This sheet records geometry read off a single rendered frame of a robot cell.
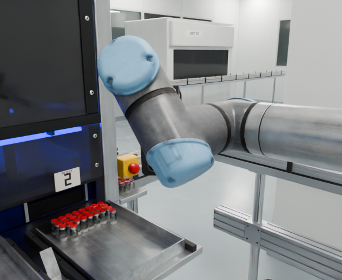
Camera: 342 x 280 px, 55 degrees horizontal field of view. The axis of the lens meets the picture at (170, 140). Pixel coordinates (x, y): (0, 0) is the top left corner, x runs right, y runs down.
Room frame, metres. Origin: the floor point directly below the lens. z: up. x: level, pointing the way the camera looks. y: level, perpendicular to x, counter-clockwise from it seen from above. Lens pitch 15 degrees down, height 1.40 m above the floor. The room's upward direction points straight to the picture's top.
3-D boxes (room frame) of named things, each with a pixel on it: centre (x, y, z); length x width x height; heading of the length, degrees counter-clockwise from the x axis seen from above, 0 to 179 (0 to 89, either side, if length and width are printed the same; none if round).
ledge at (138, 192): (1.19, 0.19, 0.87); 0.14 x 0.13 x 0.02; 46
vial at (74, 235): (0.83, 0.28, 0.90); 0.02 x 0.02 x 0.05
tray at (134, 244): (0.81, 0.17, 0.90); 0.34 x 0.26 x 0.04; 45
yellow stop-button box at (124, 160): (1.15, 0.17, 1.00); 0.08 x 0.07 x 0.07; 46
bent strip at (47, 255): (0.65, 0.25, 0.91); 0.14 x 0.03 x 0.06; 46
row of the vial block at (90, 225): (0.88, 0.25, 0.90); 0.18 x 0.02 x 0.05; 135
